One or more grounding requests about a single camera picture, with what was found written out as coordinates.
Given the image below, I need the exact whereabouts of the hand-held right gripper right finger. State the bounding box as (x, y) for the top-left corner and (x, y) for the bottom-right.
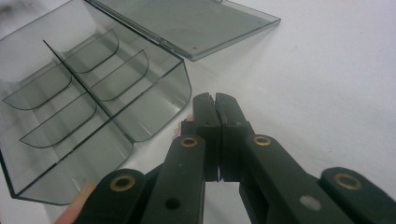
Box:
(214, 91), (257, 183)

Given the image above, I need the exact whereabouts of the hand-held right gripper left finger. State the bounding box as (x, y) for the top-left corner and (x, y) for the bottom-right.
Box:
(180, 91), (222, 183)

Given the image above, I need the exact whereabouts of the small pink ring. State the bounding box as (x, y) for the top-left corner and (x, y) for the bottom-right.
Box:
(172, 113), (194, 142)

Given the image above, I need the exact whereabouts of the clear grey compartment box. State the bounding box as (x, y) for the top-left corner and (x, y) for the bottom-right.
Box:
(0, 0), (282, 207)

